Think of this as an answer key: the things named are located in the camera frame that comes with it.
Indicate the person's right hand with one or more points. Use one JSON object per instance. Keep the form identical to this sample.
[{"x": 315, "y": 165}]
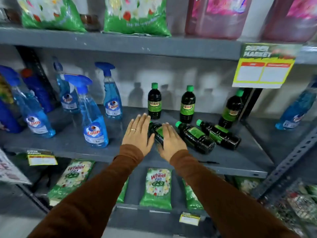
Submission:
[{"x": 172, "y": 143}]

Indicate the person's left hand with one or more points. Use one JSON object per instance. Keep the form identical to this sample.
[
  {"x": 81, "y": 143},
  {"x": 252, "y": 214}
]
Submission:
[{"x": 137, "y": 136}]

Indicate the black bottle green cap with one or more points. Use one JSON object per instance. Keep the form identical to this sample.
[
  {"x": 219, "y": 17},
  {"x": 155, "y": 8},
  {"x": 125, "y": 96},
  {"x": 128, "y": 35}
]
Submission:
[
  {"x": 198, "y": 140},
  {"x": 157, "y": 132},
  {"x": 223, "y": 137},
  {"x": 154, "y": 104},
  {"x": 187, "y": 106},
  {"x": 230, "y": 111}
]

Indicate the grey metal shelf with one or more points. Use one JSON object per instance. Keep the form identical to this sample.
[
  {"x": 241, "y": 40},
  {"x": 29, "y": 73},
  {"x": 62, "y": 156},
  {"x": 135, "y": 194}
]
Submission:
[{"x": 62, "y": 146}]

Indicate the person's right forearm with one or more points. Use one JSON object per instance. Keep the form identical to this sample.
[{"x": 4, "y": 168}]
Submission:
[{"x": 223, "y": 195}]

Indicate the person's left forearm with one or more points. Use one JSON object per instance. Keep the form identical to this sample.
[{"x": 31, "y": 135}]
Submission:
[{"x": 86, "y": 200}]

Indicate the blue spray bottle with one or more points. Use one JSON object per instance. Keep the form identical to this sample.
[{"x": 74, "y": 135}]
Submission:
[
  {"x": 112, "y": 104},
  {"x": 37, "y": 121},
  {"x": 68, "y": 99},
  {"x": 294, "y": 114},
  {"x": 94, "y": 131}
]

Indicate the green detergent packet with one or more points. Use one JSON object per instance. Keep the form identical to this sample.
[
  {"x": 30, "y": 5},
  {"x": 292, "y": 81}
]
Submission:
[
  {"x": 192, "y": 198},
  {"x": 122, "y": 193},
  {"x": 156, "y": 188},
  {"x": 247, "y": 185},
  {"x": 71, "y": 178}
]

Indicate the small yellow price tag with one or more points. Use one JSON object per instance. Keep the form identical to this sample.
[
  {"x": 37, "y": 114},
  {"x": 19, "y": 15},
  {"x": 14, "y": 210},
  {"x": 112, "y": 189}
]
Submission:
[
  {"x": 189, "y": 219},
  {"x": 42, "y": 159}
]

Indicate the dark blue bottle red cap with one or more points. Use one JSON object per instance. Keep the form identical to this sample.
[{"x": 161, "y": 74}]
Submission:
[{"x": 39, "y": 94}]

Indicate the large green detergent bag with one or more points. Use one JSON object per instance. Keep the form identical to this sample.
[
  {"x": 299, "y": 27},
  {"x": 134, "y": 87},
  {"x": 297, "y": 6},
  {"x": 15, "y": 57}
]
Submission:
[
  {"x": 49, "y": 17},
  {"x": 136, "y": 22}
]

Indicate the large yellow green price sign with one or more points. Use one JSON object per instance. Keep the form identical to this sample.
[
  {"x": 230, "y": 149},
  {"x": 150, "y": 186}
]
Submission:
[{"x": 262, "y": 71}]

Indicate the grey perforated metal rack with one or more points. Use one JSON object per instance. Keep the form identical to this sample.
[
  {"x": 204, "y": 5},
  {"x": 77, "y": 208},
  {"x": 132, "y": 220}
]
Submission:
[{"x": 289, "y": 163}]

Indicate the brown jar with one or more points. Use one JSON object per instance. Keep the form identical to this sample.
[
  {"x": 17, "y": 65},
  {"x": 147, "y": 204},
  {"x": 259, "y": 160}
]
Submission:
[
  {"x": 90, "y": 22},
  {"x": 12, "y": 16}
]

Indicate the pink liquid jug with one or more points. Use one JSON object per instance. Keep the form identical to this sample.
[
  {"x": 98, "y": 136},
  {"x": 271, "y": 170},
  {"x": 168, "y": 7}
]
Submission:
[
  {"x": 218, "y": 22},
  {"x": 292, "y": 24}
]

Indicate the white printed bag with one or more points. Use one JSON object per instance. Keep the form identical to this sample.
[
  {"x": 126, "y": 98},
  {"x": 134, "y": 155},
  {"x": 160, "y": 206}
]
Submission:
[{"x": 12, "y": 171}]

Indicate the pile of colourful packets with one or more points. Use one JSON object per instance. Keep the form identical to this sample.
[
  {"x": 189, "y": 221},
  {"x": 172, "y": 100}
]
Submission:
[{"x": 302, "y": 203}]

